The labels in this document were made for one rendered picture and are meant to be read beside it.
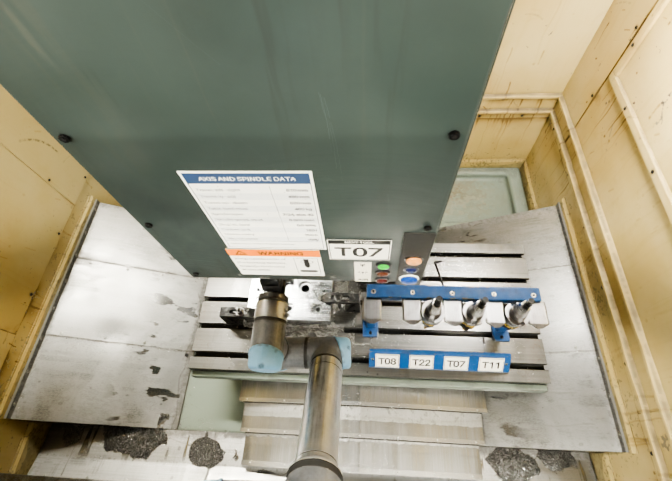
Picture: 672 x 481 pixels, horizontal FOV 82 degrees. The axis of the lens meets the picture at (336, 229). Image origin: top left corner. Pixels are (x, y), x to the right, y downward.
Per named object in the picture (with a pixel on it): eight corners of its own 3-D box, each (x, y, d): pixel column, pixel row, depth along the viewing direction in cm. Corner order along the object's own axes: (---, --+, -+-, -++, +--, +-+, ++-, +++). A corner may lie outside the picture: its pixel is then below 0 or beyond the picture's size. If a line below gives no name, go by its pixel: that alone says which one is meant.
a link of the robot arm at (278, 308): (250, 315, 86) (286, 316, 86) (253, 295, 89) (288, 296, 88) (258, 323, 93) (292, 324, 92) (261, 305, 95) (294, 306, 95)
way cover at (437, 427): (488, 479, 135) (502, 483, 122) (236, 464, 143) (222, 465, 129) (477, 387, 150) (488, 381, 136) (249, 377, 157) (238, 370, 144)
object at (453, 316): (464, 326, 104) (464, 325, 103) (444, 326, 104) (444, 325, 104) (461, 301, 107) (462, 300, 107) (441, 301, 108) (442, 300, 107)
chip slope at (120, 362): (220, 431, 148) (195, 428, 126) (56, 422, 154) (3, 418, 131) (255, 229, 192) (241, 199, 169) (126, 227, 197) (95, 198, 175)
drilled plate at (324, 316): (331, 324, 134) (330, 320, 129) (249, 322, 136) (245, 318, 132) (334, 263, 145) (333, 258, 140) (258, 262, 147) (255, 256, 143)
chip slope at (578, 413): (585, 451, 138) (628, 452, 115) (386, 440, 143) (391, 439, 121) (535, 232, 181) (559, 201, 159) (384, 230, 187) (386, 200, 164)
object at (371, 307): (381, 324, 106) (381, 323, 105) (361, 323, 106) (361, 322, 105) (381, 299, 109) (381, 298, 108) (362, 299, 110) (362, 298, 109)
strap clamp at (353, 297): (360, 312, 139) (359, 298, 126) (323, 311, 140) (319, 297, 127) (360, 303, 141) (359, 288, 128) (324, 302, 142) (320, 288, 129)
